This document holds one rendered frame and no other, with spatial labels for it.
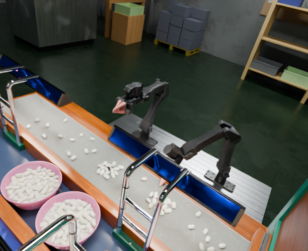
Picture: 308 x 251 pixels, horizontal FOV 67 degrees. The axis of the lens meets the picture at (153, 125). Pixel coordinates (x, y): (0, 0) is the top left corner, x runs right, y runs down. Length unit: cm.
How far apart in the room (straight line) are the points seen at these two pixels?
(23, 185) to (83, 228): 39
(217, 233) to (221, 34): 579
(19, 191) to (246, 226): 111
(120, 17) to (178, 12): 139
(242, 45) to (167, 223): 570
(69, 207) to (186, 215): 56
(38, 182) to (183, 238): 76
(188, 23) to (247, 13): 138
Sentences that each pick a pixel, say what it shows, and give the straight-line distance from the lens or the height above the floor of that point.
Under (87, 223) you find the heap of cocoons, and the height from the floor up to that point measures 74.
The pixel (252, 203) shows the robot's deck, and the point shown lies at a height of 67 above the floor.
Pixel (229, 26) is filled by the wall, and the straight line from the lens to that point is 654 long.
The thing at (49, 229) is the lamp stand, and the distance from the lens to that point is 71.
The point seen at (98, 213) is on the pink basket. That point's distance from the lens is 116.
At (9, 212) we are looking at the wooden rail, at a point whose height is 76.
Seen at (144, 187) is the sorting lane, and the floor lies 74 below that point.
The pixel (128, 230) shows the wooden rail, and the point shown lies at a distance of 113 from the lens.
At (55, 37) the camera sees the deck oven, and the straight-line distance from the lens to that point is 510.
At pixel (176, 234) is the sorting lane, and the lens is 118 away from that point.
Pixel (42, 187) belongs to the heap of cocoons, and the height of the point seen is 74.
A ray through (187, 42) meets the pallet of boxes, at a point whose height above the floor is 31.
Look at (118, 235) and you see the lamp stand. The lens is 116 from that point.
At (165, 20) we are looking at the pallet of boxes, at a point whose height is 63.
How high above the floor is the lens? 172
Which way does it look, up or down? 34 degrees down
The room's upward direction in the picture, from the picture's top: 12 degrees clockwise
